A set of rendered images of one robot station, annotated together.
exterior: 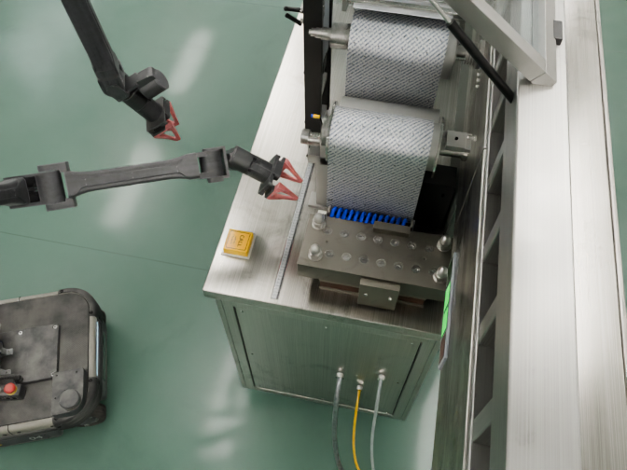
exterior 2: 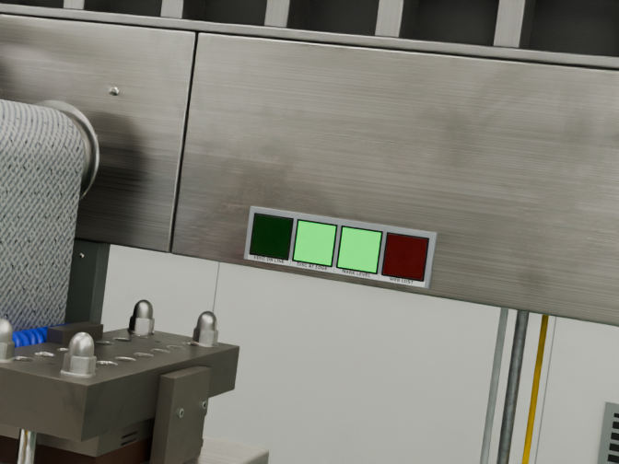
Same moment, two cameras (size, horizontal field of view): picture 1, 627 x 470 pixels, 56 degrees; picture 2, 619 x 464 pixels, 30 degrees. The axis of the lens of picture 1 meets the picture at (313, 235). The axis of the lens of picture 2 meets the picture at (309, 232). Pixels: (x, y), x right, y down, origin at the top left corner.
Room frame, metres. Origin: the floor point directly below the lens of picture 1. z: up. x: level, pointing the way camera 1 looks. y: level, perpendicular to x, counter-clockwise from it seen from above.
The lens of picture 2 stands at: (0.39, 1.17, 1.28)
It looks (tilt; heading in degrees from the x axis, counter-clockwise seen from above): 3 degrees down; 277
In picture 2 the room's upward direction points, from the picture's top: 7 degrees clockwise
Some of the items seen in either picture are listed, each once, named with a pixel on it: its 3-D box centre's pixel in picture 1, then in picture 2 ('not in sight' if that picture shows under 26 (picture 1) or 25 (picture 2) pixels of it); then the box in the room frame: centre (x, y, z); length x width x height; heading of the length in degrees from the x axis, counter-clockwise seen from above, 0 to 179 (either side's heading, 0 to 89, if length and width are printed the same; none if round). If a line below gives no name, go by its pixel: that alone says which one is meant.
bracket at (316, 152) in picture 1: (319, 169); not in sight; (1.04, -0.02, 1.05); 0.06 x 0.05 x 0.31; 78
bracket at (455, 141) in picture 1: (458, 141); not in sight; (0.93, -0.34, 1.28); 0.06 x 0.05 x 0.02; 78
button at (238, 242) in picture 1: (238, 242); not in sight; (0.88, 0.21, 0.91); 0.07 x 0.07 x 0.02; 78
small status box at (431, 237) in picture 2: (447, 309); (337, 246); (0.55, -0.29, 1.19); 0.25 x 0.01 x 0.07; 168
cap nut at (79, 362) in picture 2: (314, 250); (80, 353); (0.77, 0.00, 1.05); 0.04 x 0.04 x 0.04
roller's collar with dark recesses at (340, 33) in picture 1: (343, 35); not in sight; (1.24, -0.08, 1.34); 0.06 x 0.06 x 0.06; 78
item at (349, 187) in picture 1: (371, 192); (17, 270); (0.91, -0.15, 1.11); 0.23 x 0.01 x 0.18; 78
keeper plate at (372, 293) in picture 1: (378, 295); (182, 416); (0.69, -0.17, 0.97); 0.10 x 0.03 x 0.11; 78
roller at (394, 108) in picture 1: (386, 125); not in sight; (1.08, -0.19, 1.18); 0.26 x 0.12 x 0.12; 78
